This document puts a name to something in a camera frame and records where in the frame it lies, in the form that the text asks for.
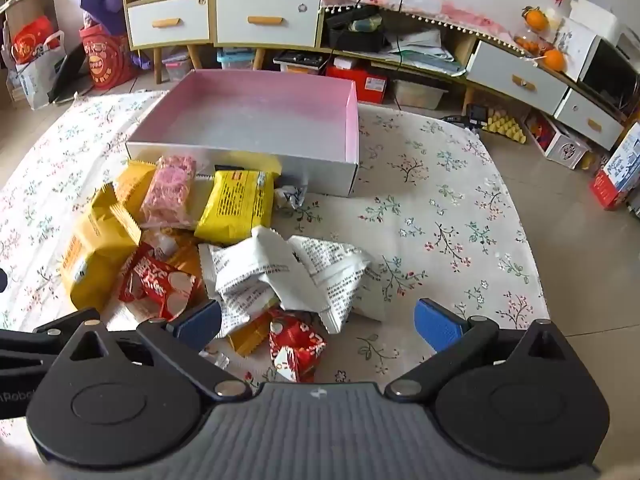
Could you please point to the glass jar of oranges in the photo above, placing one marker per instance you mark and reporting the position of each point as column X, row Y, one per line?
column 527, row 42

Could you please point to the small clear plastic bin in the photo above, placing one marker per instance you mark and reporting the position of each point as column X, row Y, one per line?
column 177, row 71

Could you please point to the pink cardboard box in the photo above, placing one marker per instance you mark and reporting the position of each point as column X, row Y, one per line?
column 250, row 115

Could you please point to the yellow egg tray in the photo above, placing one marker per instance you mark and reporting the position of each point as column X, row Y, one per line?
column 505, row 125

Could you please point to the red gift bag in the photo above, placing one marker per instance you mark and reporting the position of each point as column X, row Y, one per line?
column 105, row 60

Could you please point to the large orange-yellow snack packet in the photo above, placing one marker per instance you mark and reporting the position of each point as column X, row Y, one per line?
column 95, row 260

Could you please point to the white red toy box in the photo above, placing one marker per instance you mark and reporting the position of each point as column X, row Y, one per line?
column 562, row 145

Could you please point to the white red shopping bag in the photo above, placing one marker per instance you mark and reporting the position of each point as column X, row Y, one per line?
column 35, row 60

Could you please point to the pink puffed rice packet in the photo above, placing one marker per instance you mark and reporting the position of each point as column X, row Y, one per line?
column 167, row 195

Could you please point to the small white candy wrapper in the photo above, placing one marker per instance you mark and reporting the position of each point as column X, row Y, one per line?
column 289, row 196

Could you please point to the orange fruit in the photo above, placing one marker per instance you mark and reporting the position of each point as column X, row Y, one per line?
column 536, row 19
column 554, row 60

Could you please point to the blue white carton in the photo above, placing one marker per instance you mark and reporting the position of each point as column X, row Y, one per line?
column 617, row 170

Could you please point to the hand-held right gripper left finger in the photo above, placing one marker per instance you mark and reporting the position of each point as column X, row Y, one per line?
column 197, row 321

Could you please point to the yellow black-text snack packet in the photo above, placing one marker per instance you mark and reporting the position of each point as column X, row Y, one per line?
column 235, row 210

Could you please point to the white foam box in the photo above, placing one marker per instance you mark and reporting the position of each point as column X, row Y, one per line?
column 595, row 17

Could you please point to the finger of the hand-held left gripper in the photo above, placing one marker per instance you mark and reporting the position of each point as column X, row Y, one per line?
column 55, row 325

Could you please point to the blue lid plastic bin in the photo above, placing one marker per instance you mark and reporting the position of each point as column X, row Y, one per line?
column 235, row 60

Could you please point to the white microwave oven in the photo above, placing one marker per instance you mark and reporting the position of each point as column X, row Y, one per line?
column 607, row 70

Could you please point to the red snack packet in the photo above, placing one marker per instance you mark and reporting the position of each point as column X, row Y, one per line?
column 150, row 280
column 295, row 345

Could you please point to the black storage box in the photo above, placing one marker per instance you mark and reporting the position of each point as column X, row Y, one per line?
column 350, row 40

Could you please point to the black camera on tripod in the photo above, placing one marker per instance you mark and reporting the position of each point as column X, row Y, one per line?
column 477, row 115

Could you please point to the small silver candy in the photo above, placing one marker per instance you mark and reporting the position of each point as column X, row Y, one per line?
column 215, row 358

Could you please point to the clear storage bin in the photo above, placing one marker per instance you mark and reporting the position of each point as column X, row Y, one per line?
column 420, row 95

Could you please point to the loose paper pile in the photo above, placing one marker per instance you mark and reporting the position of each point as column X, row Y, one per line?
column 425, row 47

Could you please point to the black flat panel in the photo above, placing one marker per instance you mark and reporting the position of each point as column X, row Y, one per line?
column 67, row 75

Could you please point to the floral tablecloth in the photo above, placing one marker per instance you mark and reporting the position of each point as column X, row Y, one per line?
column 425, row 200

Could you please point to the gold bar snack packet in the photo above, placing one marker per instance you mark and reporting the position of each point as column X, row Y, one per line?
column 247, row 335

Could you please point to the bin with black lid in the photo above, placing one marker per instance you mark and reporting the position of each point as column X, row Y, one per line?
column 300, row 60

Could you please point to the white drawer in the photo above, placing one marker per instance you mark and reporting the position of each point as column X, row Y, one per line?
column 500, row 67
column 265, row 5
column 167, row 35
column 575, row 110

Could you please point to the red cardboard box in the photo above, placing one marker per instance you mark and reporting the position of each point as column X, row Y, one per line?
column 375, row 90

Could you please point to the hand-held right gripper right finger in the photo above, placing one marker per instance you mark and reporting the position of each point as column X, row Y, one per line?
column 440, row 325

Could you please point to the wooden low cabinet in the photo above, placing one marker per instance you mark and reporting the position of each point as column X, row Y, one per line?
column 462, row 47

